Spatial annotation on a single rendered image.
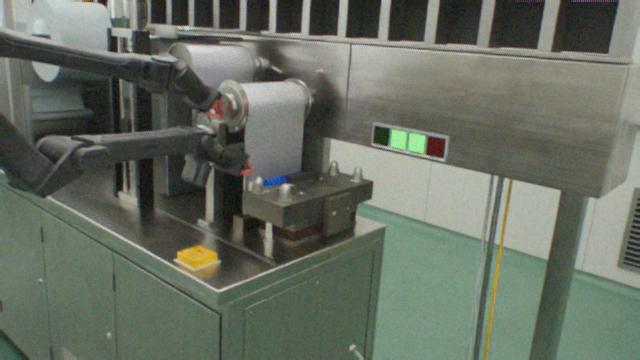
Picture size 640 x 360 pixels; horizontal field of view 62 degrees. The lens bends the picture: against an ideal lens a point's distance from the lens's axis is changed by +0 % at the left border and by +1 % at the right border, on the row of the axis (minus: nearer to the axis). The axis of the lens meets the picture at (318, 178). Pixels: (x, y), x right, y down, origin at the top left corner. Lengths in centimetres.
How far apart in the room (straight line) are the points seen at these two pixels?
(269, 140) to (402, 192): 292
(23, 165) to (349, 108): 98
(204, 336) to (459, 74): 92
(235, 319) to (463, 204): 305
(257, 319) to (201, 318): 14
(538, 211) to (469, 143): 253
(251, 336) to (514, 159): 78
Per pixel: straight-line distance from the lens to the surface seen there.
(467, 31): 154
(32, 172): 101
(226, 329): 131
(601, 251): 390
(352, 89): 165
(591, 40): 143
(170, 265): 137
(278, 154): 161
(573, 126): 136
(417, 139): 152
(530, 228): 400
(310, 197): 147
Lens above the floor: 147
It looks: 15 degrees down
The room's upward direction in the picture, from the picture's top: 4 degrees clockwise
